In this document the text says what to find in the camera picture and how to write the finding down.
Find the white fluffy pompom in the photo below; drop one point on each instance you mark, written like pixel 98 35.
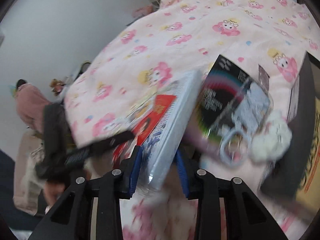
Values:
pixel 272 137

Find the dark patterned packet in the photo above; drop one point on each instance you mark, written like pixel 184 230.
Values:
pixel 264 76

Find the yellow printed cardboard box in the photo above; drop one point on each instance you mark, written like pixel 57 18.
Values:
pixel 311 160

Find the portrait cutout card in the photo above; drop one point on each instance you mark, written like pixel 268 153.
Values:
pixel 140 111

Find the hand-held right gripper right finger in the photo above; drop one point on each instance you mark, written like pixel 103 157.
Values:
pixel 182 177

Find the brown plush toy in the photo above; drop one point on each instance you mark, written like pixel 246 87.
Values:
pixel 56 86

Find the person's left hand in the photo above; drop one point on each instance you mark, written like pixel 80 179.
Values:
pixel 53 192

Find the clear phone case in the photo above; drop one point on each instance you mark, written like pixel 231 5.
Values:
pixel 252 107

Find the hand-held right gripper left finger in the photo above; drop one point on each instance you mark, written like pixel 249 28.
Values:
pixel 135 172

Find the beige bag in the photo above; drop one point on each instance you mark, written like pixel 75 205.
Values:
pixel 27 170

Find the pink printed blanket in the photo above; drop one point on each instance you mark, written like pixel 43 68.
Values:
pixel 200 30

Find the red portrait card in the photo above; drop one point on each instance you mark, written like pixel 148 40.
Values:
pixel 152 123

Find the clear blue-print acrylic case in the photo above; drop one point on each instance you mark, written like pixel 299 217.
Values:
pixel 170 130

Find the pink hanging coat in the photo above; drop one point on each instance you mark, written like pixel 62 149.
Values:
pixel 27 105

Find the black box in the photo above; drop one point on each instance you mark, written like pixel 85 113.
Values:
pixel 280 175

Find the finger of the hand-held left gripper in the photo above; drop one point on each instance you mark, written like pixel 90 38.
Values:
pixel 112 141

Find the dark blue cloth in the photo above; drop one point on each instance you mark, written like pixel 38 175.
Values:
pixel 10 192

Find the pale blue scissors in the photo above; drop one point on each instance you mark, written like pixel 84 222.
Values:
pixel 223 152

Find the pink plush item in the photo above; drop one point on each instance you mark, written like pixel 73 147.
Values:
pixel 142 11

